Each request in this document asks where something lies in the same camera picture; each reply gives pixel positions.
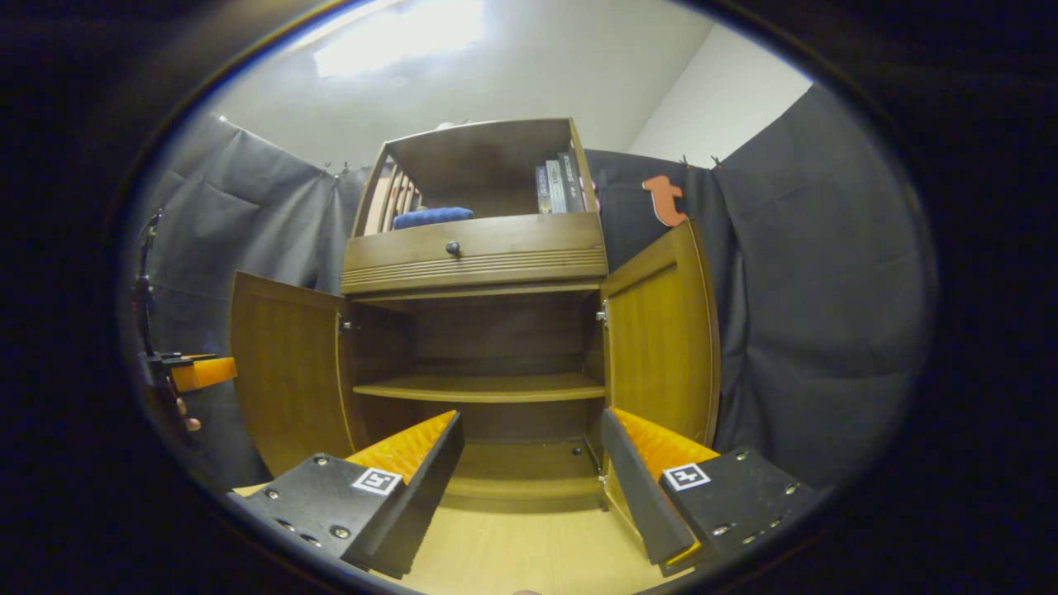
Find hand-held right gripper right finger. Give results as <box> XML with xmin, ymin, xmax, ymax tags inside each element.
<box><xmin>599</xmin><ymin>405</ymin><xmax>823</xmax><ymax>578</ymax></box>

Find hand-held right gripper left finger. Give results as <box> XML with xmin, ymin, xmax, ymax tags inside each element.
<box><xmin>227</xmin><ymin>409</ymin><xmax>465</xmax><ymax>579</ymax></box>

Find wooden cabinet door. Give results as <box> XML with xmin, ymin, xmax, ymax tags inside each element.
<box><xmin>599</xmin><ymin>219</ymin><xmax>722</xmax><ymax>555</ymax></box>
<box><xmin>230</xmin><ymin>271</ymin><xmax>369</xmax><ymax>478</ymax></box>

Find wooden double-door shoe cabinet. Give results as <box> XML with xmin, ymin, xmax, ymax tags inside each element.
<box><xmin>230</xmin><ymin>118</ymin><xmax>722</xmax><ymax>513</ymax></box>

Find black backdrop cloth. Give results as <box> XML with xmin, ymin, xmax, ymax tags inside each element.
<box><xmin>124</xmin><ymin>83</ymin><xmax>939</xmax><ymax>493</ymax></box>

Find wooden drawer with black knob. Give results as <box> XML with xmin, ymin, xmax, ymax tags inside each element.
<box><xmin>341</xmin><ymin>212</ymin><xmax>609</xmax><ymax>297</ymax></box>

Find folded blue towel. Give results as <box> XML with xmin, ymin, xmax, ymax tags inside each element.
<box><xmin>392</xmin><ymin>207</ymin><xmax>475</xmax><ymax>231</ymax></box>

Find row of standing books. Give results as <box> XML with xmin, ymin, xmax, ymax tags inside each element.
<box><xmin>536</xmin><ymin>151</ymin><xmax>589</xmax><ymax>214</ymax></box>

